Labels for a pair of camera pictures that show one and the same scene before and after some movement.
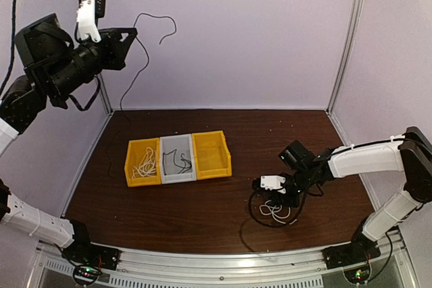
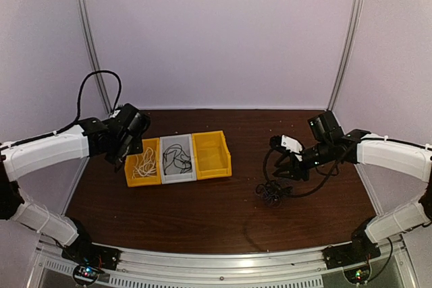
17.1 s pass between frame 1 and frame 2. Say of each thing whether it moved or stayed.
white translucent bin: stayed
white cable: stayed
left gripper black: moved
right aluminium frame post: stayed
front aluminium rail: stayed
